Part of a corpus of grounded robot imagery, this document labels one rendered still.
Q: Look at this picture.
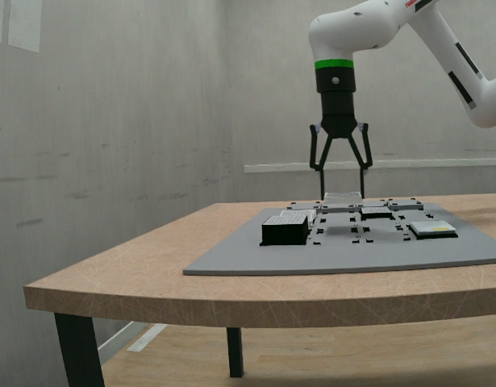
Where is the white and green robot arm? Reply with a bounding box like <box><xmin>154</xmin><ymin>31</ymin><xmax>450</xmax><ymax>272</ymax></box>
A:
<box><xmin>308</xmin><ymin>0</ymin><xmax>496</xmax><ymax>128</ymax></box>

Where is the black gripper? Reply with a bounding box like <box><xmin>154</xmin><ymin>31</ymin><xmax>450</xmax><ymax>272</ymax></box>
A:
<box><xmin>310</xmin><ymin>92</ymin><xmax>373</xmax><ymax>201</ymax></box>

